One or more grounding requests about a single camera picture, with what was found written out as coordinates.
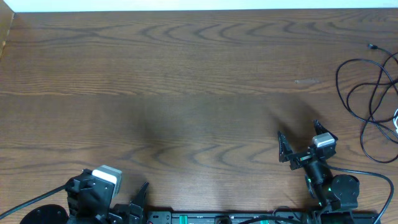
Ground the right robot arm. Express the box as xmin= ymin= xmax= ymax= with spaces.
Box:
xmin=277 ymin=120 xmax=359 ymax=223

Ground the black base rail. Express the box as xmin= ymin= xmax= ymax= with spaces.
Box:
xmin=147 ymin=207 xmax=381 ymax=224

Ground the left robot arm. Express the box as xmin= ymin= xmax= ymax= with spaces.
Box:
xmin=21 ymin=166 xmax=149 ymax=224

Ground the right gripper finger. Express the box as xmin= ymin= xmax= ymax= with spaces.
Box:
xmin=277 ymin=131 xmax=293 ymax=162
xmin=313 ymin=119 xmax=338 ymax=140

